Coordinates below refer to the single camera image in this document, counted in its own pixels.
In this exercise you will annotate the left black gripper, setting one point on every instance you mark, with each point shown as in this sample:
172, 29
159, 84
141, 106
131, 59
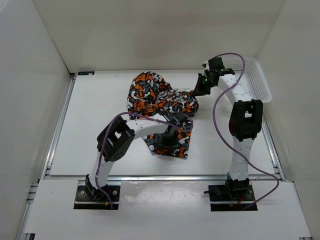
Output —
171, 144

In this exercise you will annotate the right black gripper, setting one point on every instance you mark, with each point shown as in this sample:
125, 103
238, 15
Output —
199, 90

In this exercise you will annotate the camouflage patterned shorts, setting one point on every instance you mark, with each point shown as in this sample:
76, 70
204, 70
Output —
149, 94

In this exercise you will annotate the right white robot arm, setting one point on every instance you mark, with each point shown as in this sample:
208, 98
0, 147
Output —
244, 124

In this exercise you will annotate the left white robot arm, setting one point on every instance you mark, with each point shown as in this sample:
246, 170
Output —
115, 139

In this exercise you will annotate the white plastic basket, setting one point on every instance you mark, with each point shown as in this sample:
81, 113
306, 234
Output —
253, 80

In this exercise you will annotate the dark blue label sticker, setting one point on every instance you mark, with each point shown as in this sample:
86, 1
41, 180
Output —
86, 73

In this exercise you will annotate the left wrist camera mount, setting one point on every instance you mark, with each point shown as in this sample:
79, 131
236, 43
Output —
178, 119

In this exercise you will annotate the aluminium front rail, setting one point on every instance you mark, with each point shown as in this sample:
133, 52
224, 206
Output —
144, 177

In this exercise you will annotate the left aluminium side rail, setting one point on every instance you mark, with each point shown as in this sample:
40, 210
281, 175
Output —
47, 161

